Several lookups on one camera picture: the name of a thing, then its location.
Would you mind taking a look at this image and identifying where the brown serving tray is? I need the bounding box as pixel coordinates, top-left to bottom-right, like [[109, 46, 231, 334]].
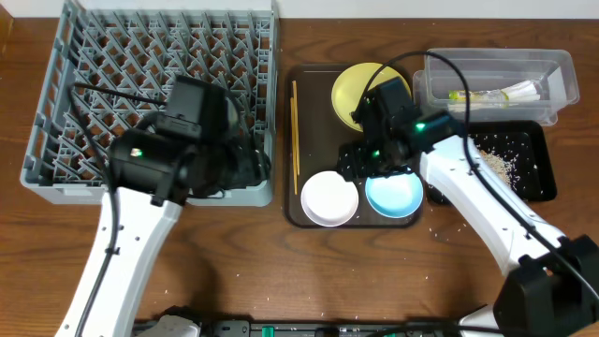
[[283, 64, 423, 229]]

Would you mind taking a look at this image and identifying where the clear plastic bin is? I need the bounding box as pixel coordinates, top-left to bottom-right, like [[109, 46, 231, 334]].
[[413, 48, 580, 126]]

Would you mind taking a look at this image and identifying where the light blue bowl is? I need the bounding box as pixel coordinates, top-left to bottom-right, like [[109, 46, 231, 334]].
[[365, 173, 424, 219]]

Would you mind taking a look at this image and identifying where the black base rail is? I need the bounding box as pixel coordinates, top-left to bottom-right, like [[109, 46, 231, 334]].
[[130, 306, 506, 337]]

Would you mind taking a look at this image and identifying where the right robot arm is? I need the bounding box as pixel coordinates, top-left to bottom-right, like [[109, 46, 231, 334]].
[[335, 77, 598, 336]]

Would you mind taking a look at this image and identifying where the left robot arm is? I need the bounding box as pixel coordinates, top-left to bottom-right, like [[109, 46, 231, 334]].
[[57, 76, 270, 336]]

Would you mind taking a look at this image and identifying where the green white snack wrapper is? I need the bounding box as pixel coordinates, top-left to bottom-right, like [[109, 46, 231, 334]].
[[448, 90, 509, 103]]

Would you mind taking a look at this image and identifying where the wooden chopstick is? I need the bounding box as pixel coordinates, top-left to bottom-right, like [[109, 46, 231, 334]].
[[292, 81, 300, 177], [290, 97, 298, 195]]

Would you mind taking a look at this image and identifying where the pile of rice waste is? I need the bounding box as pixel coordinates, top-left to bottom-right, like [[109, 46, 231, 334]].
[[479, 150, 515, 187]]

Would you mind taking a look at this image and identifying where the black waste tray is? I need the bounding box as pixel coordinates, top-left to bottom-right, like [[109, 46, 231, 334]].
[[469, 121, 557, 202]]

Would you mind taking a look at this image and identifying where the grey dish rack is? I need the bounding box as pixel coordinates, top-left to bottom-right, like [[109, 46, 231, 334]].
[[20, 1, 279, 204]]

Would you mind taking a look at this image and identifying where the yellow plate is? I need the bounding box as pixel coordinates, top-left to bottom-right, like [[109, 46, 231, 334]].
[[330, 62, 413, 134]]

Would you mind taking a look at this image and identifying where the white bowl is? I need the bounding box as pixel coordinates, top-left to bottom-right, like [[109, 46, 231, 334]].
[[300, 170, 359, 227]]

